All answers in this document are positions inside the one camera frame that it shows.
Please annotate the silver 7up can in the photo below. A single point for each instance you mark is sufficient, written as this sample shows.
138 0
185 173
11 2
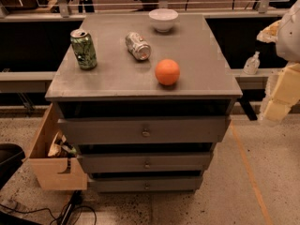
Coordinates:
138 46

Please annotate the green soda can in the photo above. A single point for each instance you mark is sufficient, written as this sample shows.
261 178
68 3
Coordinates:
84 50

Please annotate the white ceramic bowl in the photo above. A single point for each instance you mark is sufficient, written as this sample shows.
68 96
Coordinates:
163 19

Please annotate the snack bags in box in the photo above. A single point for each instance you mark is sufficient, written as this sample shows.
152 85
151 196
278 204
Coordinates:
60 148

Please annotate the top grey drawer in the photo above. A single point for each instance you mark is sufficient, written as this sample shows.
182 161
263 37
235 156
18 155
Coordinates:
209 129

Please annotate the grey metal railing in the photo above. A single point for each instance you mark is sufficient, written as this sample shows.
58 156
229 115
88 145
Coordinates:
62 3

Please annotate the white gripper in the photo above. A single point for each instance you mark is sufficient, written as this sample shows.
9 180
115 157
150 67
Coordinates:
289 37

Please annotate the wooden side box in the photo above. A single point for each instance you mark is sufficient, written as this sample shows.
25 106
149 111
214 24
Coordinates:
54 173

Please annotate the grey drawer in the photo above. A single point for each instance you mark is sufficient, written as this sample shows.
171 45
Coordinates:
209 129
144 162
145 184

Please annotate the orange fruit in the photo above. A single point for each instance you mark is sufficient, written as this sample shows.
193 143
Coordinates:
167 72

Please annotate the middle grey drawer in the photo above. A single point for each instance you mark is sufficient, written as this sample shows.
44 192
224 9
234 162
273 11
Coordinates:
144 162

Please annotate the grey drawer cabinet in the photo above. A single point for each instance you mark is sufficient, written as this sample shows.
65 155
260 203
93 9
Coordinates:
124 87

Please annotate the bottom grey drawer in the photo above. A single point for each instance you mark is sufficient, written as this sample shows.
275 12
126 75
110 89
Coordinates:
145 184

